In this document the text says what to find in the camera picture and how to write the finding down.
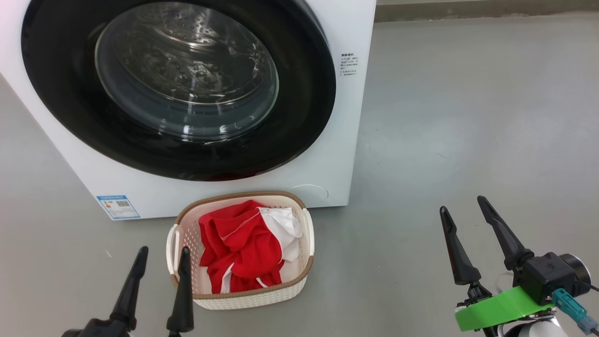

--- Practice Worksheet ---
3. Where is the small printed text label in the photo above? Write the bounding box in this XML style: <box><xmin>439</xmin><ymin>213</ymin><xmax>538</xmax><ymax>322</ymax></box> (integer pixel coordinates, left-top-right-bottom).
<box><xmin>340</xmin><ymin>53</ymin><xmax>358</xmax><ymax>77</ymax></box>

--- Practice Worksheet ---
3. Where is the stainless steel washing machine drum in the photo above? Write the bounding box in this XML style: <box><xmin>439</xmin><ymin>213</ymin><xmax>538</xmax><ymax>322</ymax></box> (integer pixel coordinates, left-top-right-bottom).
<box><xmin>96</xmin><ymin>1</ymin><xmax>279</xmax><ymax>141</ymax></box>

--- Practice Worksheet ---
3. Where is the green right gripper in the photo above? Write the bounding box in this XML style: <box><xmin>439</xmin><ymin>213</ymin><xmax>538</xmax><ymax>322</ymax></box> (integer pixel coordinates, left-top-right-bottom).
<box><xmin>439</xmin><ymin>196</ymin><xmax>555</xmax><ymax>332</ymax></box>

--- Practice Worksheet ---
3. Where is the grey skirting board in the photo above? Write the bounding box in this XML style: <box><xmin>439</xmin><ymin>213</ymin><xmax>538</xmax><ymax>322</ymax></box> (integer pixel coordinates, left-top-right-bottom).
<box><xmin>374</xmin><ymin>0</ymin><xmax>599</xmax><ymax>22</ymax></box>

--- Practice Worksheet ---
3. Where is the red and white garment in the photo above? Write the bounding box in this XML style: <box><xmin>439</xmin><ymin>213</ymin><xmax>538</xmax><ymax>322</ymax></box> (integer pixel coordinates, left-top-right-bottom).
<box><xmin>198</xmin><ymin>200</ymin><xmax>303</xmax><ymax>294</ymax></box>

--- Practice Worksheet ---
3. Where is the black round washer door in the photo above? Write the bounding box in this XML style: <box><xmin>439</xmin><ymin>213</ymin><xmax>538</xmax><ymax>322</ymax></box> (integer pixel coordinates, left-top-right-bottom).
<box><xmin>21</xmin><ymin>0</ymin><xmax>336</xmax><ymax>182</ymax></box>

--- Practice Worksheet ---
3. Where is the white front-load washing machine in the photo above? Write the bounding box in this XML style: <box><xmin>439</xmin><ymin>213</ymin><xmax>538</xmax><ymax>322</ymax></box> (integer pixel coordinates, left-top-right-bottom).
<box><xmin>0</xmin><ymin>0</ymin><xmax>377</xmax><ymax>220</ymax></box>

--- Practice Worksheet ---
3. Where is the right cable with teal connector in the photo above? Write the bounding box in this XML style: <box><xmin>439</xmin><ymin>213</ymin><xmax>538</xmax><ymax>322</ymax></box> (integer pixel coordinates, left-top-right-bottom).
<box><xmin>552</xmin><ymin>281</ymin><xmax>599</xmax><ymax>335</ymax></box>

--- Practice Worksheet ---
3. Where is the blue energy label sticker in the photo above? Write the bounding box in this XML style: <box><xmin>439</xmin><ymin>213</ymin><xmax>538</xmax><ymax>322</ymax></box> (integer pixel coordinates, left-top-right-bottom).
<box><xmin>96</xmin><ymin>195</ymin><xmax>140</xmax><ymax>220</ymax></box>

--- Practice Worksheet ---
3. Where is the round white filter cover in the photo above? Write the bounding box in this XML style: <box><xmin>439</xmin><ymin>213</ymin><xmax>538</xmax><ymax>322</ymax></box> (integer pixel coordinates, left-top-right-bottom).
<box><xmin>286</xmin><ymin>184</ymin><xmax>329</xmax><ymax>204</ymax></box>

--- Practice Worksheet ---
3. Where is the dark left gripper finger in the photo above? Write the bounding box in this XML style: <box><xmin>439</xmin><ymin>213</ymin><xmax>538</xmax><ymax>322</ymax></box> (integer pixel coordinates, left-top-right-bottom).
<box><xmin>167</xmin><ymin>247</ymin><xmax>195</xmax><ymax>334</ymax></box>
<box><xmin>109</xmin><ymin>247</ymin><xmax>149</xmax><ymax>331</ymax></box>

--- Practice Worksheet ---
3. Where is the cream basket with brown rim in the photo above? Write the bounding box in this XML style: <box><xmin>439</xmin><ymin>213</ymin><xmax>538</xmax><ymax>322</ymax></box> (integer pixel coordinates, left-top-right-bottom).
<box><xmin>166</xmin><ymin>190</ymin><xmax>315</xmax><ymax>310</ymax></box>

